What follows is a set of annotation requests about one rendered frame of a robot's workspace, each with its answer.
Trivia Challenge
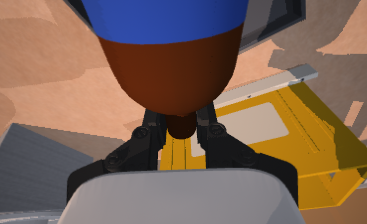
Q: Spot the brown bottle with blue label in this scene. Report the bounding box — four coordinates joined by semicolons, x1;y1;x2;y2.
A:
81;0;249;140

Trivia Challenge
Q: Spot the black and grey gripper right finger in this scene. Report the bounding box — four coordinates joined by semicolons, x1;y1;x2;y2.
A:
196;102;298;207

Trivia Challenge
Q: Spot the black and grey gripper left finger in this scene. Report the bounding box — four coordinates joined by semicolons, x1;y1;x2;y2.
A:
66;109;167;206

